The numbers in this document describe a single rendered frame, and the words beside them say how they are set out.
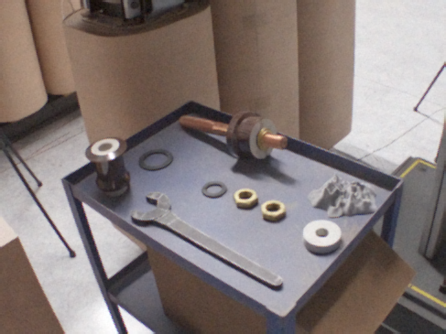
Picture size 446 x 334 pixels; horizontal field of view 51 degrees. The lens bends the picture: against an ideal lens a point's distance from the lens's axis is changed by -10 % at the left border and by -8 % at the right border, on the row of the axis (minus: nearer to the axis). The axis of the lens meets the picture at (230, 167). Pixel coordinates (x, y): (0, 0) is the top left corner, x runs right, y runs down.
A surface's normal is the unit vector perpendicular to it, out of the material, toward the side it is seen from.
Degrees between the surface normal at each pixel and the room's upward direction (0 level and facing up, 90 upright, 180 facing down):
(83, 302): 0
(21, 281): 90
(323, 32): 90
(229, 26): 90
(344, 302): 26
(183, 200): 0
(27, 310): 90
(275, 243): 0
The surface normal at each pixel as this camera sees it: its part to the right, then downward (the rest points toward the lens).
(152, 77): 0.35, 0.52
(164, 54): 0.68, 0.39
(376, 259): 0.26, -0.58
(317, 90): 0.06, 0.58
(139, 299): -0.07, -0.81
